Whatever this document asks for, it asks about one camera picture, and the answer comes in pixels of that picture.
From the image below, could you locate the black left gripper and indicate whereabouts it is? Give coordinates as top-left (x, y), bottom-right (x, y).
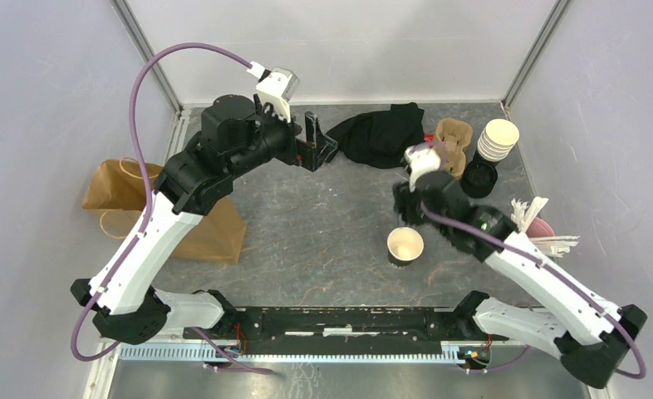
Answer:
top-left (228, 96), bottom-right (338, 180)

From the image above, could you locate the stack of black lids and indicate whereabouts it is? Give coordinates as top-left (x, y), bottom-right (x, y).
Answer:
top-left (460, 160), bottom-right (498, 199)

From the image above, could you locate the black paper coffee cup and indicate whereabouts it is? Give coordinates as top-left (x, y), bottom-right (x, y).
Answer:
top-left (386, 227), bottom-right (425, 268)

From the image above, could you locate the stack of white paper cups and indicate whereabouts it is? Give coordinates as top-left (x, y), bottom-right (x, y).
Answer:
top-left (474, 119), bottom-right (520, 166)

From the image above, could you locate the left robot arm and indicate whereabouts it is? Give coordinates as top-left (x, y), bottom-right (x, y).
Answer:
top-left (71, 95), bottom-right (337, 345)

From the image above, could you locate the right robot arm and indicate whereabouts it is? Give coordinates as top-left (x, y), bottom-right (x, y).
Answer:
top-left (392, 171), bottom-right (647, 389)

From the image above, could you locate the brown cardboard cup carrier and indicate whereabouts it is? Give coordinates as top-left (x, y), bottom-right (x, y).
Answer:
top-left (433, 118), bottom-right (473, 180)

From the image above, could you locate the black cloth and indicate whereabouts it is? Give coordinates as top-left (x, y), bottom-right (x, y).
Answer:
top-left (326, 102), bottom-right (425, 170)

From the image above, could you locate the pink straw holder cup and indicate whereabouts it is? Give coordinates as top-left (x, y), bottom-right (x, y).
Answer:
top-left (526, 217), bottom-right (555, 239)

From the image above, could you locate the brown paper bag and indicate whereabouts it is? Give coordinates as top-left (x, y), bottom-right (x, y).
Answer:
top-left (81, 158), bottom-right (246, 264)

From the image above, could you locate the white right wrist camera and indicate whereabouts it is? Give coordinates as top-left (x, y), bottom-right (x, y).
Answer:
top-left (404, 141), bottom-right (445, 192)

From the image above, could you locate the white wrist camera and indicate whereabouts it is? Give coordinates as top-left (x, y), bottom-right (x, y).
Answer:
top-left (247, 62), bottom-right (300, 123)
top-left (404, 141), bottom-right (445, 192)

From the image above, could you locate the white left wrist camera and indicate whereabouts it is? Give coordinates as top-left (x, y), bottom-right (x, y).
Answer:
top-left (247, 62), bottom-right (300, 123)

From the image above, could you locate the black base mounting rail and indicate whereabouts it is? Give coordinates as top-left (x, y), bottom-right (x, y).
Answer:
top-left (205, 307), bottom-right (506, 355)

